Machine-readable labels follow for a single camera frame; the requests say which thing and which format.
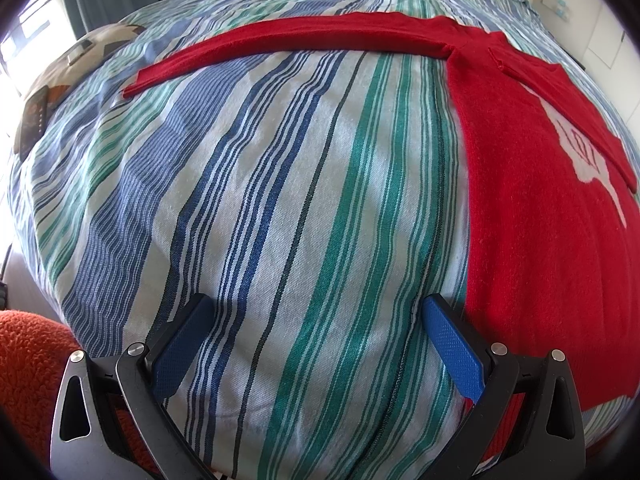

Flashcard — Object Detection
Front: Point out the striped bed sheet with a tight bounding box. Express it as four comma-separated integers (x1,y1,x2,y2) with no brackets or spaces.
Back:
5,0,640,480

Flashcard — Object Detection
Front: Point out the orange fleece clothing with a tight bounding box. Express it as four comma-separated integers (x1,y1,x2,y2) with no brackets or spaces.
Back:
0,310,156,480

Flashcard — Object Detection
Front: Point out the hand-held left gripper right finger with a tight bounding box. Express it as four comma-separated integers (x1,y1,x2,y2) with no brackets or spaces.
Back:
422,294,587,480

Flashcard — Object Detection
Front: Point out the patterned cushion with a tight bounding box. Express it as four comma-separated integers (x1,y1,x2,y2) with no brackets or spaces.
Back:
12,24,146,161

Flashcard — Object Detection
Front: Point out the white wardrobe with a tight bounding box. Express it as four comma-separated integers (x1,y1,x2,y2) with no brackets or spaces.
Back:
530,0,640,126

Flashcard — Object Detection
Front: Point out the window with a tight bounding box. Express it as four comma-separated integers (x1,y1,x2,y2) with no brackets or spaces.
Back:
0,0,81,106

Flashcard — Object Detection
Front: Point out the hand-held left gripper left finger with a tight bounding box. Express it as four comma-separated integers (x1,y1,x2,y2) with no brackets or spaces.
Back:
50,294,216,480

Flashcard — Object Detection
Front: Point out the grey smartphone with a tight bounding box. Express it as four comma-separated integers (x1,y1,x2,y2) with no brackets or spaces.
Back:
64,39,95,66

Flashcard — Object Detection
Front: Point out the red knitted sweater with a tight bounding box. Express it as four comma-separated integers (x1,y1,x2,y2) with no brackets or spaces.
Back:
122,12,640,471

